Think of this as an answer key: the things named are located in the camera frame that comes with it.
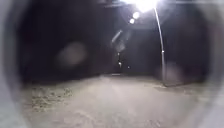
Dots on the grey asphalt path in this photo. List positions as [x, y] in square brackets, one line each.
[113, 103]

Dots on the street lamp on pole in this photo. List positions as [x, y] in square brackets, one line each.
[162, 50]

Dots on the dry grass verge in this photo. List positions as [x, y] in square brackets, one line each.
[46, 96]
[186, 87]

